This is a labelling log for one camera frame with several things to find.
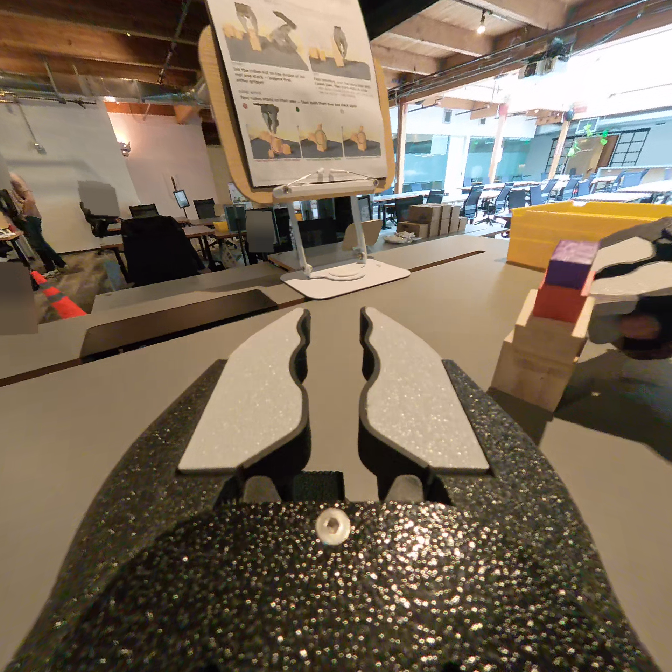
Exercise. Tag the red wooden cube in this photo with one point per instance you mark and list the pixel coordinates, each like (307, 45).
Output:
(559, 303)

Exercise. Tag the wooden board with instruction sheet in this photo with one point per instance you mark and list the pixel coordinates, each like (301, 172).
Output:
(304, 78)

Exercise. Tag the tablet on pole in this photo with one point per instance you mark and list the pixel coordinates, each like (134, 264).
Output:
(182, 198)

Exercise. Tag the orange traffic cone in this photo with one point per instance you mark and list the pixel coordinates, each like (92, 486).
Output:
(60, 302)

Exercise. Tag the purple wooden cube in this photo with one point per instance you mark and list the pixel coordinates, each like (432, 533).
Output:
(569, 262)

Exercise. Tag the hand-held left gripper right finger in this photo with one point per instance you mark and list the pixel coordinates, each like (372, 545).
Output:
(420, 404)

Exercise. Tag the row of cardboard boxes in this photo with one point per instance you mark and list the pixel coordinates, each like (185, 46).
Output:
(425, 218)

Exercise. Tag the medium plain wooden cube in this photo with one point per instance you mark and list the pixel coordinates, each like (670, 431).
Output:
(546, 338)

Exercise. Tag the black office chair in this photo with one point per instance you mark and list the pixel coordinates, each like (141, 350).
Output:
(97, 225)

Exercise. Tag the crumpled white wrapper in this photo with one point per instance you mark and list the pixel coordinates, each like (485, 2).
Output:
(401, 239)

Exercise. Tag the yellow plastic bin stack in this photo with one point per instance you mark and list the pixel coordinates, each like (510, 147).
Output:
(530, 236)

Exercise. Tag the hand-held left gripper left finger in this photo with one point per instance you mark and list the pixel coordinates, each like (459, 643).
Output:
(246, 404)

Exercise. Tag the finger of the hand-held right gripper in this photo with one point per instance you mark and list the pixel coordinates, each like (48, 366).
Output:
(630, 249)
(609, 309)

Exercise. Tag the large plain wooden cube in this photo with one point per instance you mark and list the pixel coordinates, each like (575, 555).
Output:
(530, 378)

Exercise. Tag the row of black office chairs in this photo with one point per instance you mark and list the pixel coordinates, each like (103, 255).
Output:
(475, 199)

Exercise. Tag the office chair with dark jacket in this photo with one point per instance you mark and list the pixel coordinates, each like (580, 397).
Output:
(157, 252)

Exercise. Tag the pale wooden stand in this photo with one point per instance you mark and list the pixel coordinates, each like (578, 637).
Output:
(365, 233)

